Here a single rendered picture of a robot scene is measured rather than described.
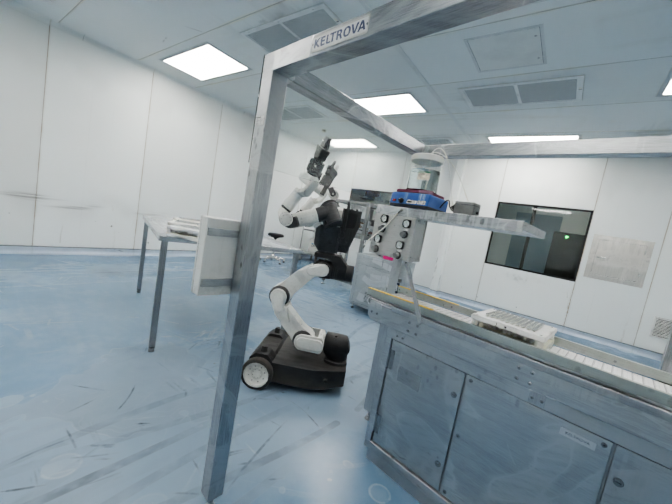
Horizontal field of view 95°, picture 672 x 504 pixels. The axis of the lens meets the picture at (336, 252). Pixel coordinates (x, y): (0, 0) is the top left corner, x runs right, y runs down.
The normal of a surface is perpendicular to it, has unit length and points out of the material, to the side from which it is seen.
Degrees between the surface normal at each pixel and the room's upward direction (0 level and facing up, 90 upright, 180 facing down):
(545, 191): 90
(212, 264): 90
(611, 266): 90
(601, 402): 90
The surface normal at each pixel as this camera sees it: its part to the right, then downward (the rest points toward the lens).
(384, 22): -0.69, -0.05
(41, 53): 0.78, 0.20
